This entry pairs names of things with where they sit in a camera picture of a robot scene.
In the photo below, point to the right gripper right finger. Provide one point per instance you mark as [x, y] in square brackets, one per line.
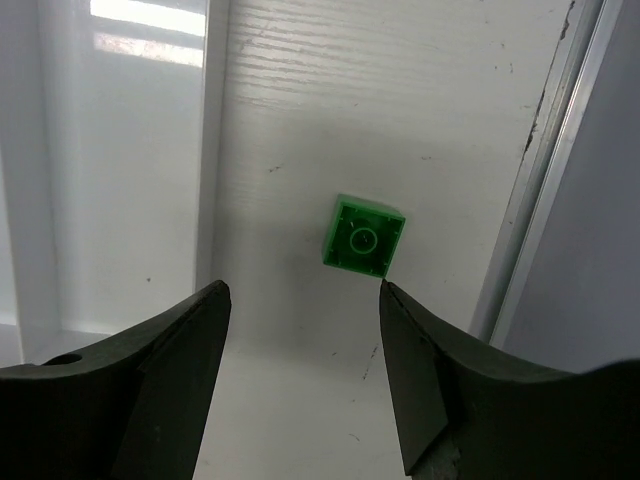
[466, 410]

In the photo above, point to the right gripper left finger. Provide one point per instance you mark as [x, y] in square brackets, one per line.
[131, 406]

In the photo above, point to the white divided tray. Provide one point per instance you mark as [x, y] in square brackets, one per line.
[110, 134]

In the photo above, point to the green lego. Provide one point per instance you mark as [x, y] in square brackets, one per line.
[362, 236]

